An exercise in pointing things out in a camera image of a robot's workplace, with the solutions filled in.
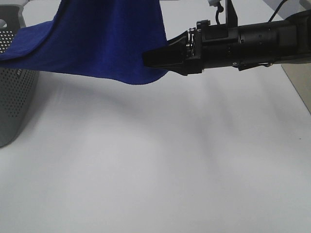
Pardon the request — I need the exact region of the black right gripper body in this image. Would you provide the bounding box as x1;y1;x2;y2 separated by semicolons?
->
184;20;239;75

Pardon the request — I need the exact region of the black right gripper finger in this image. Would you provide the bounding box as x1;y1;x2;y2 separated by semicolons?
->
142;31;191;75

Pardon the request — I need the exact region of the blue towel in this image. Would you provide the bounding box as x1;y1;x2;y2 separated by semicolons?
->
0;0;167;85

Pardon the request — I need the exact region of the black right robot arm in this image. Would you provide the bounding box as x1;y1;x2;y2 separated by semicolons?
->
142;10;311;76

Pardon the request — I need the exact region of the beige box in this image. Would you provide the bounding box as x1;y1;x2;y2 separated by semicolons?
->
282;64;311;112

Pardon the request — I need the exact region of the grey perforated plastic basket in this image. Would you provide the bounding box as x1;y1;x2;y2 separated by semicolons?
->
0;3;39;147

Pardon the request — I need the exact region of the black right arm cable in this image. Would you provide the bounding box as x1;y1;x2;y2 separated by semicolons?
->
213;0;290;26

